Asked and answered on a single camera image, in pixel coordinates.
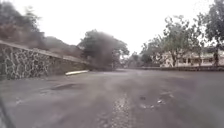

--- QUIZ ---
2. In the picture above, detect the tall stone retaining wall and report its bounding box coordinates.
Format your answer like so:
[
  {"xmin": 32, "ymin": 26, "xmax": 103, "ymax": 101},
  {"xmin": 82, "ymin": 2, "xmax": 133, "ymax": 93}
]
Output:
[{"xmin": 0, "ymin": 39, "xmax": 91, "ymax": 81}]

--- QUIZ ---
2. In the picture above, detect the low dark wall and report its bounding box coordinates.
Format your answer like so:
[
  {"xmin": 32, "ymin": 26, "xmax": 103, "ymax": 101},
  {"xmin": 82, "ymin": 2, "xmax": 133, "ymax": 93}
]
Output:
[{"xmin": 128, "ymin": 65, "xmax": 224, "ymax": 72}]

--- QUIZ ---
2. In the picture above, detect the pale building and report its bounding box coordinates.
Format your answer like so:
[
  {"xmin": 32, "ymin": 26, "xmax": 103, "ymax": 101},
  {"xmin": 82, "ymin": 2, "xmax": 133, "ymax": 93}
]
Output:
[{"xmin": 159, "ymin": 49, "xmax": 224, "ymax": 68}]

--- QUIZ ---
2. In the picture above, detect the large dark tree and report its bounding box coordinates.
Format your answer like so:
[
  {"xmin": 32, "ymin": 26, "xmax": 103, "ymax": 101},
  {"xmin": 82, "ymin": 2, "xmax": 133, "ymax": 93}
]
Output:
[{"xmin": 77, "ymin": 29, "xmax": 130, "ymax": 71}]

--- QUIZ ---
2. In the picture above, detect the grey asphalt road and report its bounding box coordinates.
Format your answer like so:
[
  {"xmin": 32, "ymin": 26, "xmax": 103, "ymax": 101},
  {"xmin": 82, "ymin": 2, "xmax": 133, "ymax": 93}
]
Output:
[{"xmin": 0, "ymin": 68, "xmax": 224, "ymax": 128}]

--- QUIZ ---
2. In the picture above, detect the wooded hillside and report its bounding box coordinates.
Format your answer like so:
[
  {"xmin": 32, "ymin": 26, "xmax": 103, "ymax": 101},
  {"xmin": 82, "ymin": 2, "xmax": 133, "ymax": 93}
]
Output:
[{"xmin": 0, "ymin": 1, "xmax": 84, "ymax": 59}]

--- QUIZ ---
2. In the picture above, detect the pale kerb slab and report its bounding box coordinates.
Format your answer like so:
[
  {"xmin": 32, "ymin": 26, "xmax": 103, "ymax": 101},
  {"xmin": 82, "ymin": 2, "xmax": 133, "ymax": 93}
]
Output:
[{"xmin": 64, "ymin": 69, "xmax": 90, "ymax": 77}]

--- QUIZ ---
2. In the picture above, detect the row of trees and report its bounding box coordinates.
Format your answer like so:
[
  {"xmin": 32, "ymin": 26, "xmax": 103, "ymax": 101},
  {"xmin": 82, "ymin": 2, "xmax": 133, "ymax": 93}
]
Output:
[{"xmin": 126, "ymin": 0, "xmax": 224, "ymax": 69}]

